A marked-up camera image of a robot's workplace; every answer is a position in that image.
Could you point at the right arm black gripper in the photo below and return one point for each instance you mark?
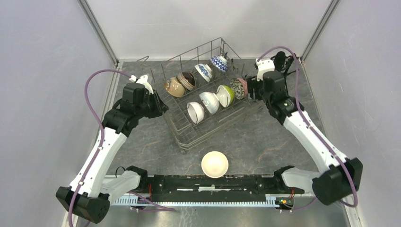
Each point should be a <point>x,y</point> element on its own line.
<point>253,83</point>

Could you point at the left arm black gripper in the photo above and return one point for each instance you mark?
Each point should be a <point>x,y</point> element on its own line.
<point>160,108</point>

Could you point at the floral brown patterned bowl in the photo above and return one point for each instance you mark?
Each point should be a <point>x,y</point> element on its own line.
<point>239,86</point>

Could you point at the brown rimmed cream bowl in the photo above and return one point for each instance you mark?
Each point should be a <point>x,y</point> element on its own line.
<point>187,80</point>

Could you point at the green and white bowl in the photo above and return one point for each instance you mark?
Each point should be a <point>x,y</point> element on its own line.
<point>225,95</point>

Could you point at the grey wire dish rack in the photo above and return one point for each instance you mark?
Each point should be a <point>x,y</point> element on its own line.
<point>204,90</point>

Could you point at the pink bowl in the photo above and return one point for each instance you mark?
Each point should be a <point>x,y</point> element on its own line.
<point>220,62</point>

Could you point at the blue floral bowl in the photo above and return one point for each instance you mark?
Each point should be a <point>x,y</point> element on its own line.
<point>205,71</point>

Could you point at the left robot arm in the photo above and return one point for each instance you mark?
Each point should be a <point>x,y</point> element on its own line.
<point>87,196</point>

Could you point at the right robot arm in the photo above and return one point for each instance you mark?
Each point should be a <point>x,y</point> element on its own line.
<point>338,177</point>

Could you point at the black microphone on tripod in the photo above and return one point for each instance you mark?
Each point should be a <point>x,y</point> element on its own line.
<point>283,63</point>

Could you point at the plain white bottom bowl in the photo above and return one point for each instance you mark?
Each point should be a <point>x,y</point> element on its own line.
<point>214,164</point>

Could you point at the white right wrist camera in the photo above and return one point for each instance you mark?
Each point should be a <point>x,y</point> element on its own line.
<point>263,65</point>

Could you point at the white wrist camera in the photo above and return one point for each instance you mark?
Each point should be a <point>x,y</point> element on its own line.
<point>263,65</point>
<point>142,80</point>

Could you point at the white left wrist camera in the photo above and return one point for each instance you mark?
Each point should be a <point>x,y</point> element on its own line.
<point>142,80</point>

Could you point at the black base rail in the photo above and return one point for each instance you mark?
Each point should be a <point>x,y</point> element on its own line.
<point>201,188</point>

